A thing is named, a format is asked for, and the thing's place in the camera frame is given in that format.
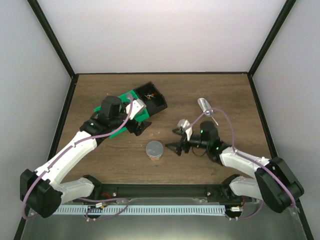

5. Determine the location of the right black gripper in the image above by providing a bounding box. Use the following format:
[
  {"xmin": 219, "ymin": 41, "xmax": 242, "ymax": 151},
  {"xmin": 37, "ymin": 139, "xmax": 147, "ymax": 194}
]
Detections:
[{"xmin": 165, "ymin": 128, "xmax": 210, "ymax": 156}]

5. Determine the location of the green bin with lollipop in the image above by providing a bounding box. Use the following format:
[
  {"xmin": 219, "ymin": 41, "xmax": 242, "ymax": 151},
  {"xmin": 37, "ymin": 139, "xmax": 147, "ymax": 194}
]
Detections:
[{"xmin": 118, "ymin": 90, "xmax": 150, "ymax": 123}]

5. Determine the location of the round grey lid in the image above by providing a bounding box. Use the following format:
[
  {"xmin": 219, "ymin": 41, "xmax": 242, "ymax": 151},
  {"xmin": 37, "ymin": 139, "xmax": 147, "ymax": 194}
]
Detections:
[{"xmin": 145, "ymin": 140, "xmax": 164, "ymax": 156}]

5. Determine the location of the clear plastic cup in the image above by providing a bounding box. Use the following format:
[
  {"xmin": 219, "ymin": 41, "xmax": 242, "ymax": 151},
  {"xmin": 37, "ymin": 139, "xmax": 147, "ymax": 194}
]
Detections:
[{"xmin": 147, "ymin": 154, "xmax": 162, "ymax": 162}]

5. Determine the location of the metal scoop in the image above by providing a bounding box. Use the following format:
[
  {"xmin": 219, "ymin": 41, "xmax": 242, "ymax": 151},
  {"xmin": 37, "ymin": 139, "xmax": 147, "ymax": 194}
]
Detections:
[{"xmin": 197, "ymin": 97, "xmax": 219, "ymax": 126}]

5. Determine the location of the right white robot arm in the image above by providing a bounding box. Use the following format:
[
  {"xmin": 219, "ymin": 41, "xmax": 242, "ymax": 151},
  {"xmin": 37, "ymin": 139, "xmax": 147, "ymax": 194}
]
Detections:
[{"xmin": 165, "ymin": 119, "xmax": 305, "ymax": 213}]

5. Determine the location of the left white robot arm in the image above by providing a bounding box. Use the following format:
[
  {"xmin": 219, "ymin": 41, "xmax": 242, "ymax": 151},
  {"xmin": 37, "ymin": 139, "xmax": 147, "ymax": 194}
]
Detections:
[{"xmin": 20, "ymin": 93, "xmax": 150, "ymax": 220}]

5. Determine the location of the green bin with star candies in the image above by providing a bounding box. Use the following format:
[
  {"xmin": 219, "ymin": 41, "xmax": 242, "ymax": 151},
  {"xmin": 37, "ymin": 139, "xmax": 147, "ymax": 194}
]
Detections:
[{"xmin": 91, "ymin": 106, "xmax": 128, "ymax": 140}]

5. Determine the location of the black plastic bin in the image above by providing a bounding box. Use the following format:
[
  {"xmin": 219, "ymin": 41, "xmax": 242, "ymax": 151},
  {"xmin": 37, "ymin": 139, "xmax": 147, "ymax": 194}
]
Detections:
[{"xmin": 133, "ymin": 81, "xmax": 168, "ymax": 117}]

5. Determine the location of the grey metal front panel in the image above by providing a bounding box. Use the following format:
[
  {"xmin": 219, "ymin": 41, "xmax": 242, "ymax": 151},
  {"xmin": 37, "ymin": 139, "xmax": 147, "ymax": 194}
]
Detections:
[{"xmin": 14, "ymin": 206, "xmax": 307, "ymax": 240}]

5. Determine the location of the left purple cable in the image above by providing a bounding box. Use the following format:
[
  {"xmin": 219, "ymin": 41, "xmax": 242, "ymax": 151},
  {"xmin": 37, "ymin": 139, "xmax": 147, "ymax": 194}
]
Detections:
[{"xmin": 21, "ymin": 93, "xmax": 136, "ymax": 222}]

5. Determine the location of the purple cable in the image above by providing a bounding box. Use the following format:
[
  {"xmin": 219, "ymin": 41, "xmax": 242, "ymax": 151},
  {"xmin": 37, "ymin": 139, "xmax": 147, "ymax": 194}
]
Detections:
[
  {"xmin": 184, "ymin": 107, "xmax": 298, "ymax": 222},
  {"xmin": 21, "ymin": 93, "xmax": 136, "ymax": 222}
]

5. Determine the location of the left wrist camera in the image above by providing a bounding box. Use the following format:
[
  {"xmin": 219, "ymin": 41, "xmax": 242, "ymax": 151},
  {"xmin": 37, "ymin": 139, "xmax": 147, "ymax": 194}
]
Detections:
[{"xmin": 125, "ymin": 99, "xmax": 147, "ymax": 120}]

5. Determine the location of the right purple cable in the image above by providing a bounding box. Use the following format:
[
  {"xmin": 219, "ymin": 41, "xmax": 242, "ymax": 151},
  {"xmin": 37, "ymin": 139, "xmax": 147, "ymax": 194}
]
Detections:
[{"xmin": 184, "ymin": 107, "xmax": 298, "ymax": 222}]

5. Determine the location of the black aluminium frame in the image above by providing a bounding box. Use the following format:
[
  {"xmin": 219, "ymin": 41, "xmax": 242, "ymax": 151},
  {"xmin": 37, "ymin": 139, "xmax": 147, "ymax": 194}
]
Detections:
[{"xmin": 13, "ymin": 0, "xmax": 315, "ymax": 240}]

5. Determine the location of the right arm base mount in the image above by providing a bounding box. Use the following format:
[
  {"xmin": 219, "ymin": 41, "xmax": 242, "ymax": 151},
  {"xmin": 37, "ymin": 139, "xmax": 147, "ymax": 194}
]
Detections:
[{"xmin": 205, "ymin": 174, "xmax": 243, "ymax": 204}]

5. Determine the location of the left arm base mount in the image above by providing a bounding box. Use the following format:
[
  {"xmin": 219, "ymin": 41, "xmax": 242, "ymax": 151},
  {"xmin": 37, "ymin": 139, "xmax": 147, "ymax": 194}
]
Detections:
[{"xmin": 73, "ymin": 184, "xmax": 117, "ymax": 203}]

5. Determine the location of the light blue slotted cable duct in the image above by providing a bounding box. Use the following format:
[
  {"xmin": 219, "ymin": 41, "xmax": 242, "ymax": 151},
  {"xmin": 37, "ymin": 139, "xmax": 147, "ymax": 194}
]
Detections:
[{"xmin": 53, "ymin": 205, "xmax": 226, "ymax": 217}]

